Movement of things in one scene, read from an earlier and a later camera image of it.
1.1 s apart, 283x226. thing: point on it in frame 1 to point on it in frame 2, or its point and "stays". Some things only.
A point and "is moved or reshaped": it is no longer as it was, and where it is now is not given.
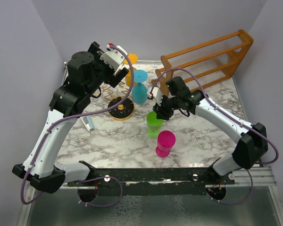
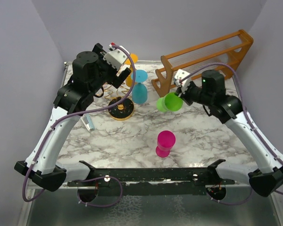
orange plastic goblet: (133, 59) stays
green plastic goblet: (153, 125) is moved or reshaped
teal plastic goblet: (139, 92) stays
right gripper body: (167, 107) to (192, 94)
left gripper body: (104, 73) stays
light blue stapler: (88, 122) stays
